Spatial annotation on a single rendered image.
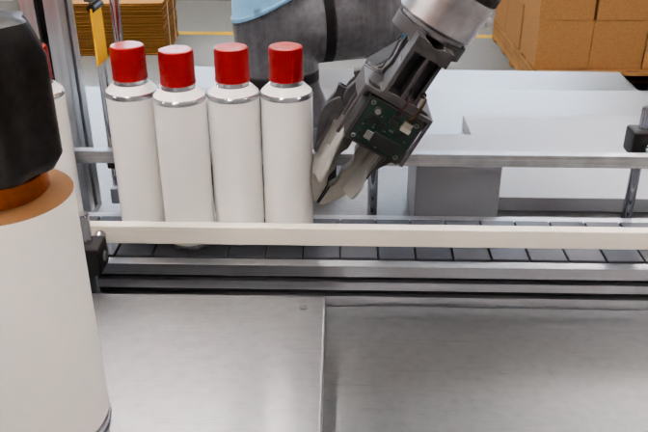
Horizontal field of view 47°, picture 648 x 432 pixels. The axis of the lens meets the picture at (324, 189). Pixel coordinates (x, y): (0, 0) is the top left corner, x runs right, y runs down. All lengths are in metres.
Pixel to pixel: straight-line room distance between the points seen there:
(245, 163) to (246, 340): 0.19
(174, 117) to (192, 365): 0.24
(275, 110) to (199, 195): 0.12
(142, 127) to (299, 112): 0.15
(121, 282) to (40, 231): 0.33
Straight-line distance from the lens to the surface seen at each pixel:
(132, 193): 0.79
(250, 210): 0.77
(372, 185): 0.87
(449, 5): 0.66
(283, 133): 0.73
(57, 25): 0.90
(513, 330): 0.77
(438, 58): 0.66
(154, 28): 4.74
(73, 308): 0.52
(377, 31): 1.04
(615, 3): 4.06
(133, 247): 0.81
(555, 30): 4.01
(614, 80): 1.57
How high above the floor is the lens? 1.28
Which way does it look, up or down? 26 degrees down
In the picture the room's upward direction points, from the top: straight up
